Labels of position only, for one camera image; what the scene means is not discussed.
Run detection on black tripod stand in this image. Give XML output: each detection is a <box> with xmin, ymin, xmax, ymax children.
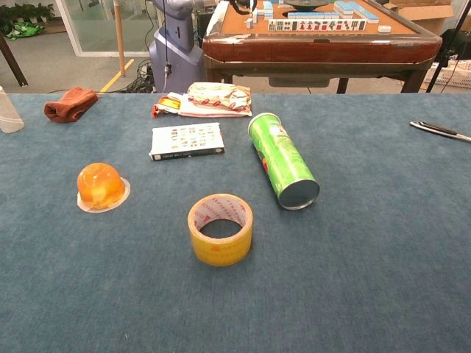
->
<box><xmin>425</xmin><ymin>0</ymin><xmax>471</xmax><ymax>93</ymax></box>

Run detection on orange jelly cup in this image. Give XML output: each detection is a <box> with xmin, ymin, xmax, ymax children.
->
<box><xmin>76</xmin><ymin>162</ymin><xmax>132</xmax><ymax>214</ymax></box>

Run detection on yellow packing tape roll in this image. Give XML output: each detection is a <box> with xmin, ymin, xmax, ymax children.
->
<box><xmin>187</xmin><ymin>193</ymin><xmax>255</xmax><ymax>268</ymax></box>

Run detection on row of face-up mahjong tiles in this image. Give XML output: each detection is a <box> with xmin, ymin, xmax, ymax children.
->
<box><xmin>267</xmin><ymin>18</ymin><xmax>368</xmax><ymax>33</ymax></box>

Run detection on floral fabric pouch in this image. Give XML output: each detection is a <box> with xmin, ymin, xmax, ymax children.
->
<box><xmin>177</xmin><ymin>82</ymin><xmax>253</xmax><ymax>118</ymax></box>

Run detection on cardboard box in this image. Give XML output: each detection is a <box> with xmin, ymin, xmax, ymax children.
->
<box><xmin>383</xmin><ymin>0</ymin><xmax>456</xmax><ymax>37</ymax></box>

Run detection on dark table leg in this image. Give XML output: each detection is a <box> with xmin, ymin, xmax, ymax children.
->
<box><xmin>0</xmin><ymin>32</ymin><xmax>29</xmax><ymax>88</ymax></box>

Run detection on white printed card box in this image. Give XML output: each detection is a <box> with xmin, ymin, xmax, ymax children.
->
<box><xmin>149</xmin><ymin>122</ymin><xmax>226</xmax><ymax>162</ymax></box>

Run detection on wooden pole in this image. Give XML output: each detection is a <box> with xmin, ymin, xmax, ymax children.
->
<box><xmin>113</xmin><ymin>0</ymin><xmax>127</xmax><ymax>77</ymax></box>

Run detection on green potted plants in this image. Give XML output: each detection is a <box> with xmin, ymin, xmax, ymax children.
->
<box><xmin>0</xmin><ymin>2</ymin><xmax>56</xmax><ymax>40</ymax></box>

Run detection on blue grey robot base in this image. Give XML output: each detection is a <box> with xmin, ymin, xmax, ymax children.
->
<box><xmin>148</xmin><ymin>0</ymin><xmax>205</xmax><ymax>94</ymax></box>

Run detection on green chips can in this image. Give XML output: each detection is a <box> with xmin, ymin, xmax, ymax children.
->
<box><xmin>247</xmin><ymin>112</ymin><xmax>321</xmax><ymax>211</ymax></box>

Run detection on orange yellow snack packet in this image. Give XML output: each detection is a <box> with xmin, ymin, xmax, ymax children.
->
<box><xmin>152</xmin><ymin>96</ymin><xmax>183</xmax><ymax>119</ymax></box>

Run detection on white plastic basket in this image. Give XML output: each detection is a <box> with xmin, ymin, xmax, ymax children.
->
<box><xmin>423</xmin><ymin>60</ymin><xmax>471</xmax><ymax>89</ymax></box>

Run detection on rust brown folded cloth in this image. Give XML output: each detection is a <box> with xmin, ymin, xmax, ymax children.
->
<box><xmin>43</xmin><ymin>86</ymin><xmax>99</xmax><ymax>124</ymax></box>

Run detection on tangle of black floor cables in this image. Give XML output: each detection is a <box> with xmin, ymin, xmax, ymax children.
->
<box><xmin>124</xmin><ymin>58</ymin><xmax>156</xmax><ymax>94</ymax></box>

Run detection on brown mahjong table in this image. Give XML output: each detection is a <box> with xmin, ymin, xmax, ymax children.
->
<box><xmin>202</xmin><ymin>0</ymin><xmax>443</xmax><ymax>94</ymax></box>

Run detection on translucent plastic bottle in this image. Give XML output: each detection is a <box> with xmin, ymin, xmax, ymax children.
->
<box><xmin>0</xmin><ymin>85</ymin><xmax>25</xmax><ymax>134</ymax></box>

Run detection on black silver pen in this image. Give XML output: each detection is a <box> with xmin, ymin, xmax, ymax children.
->
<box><xmin>409</xmin><ymin>121</ymin><xmax>471</xmax><ymax>143</ymax></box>

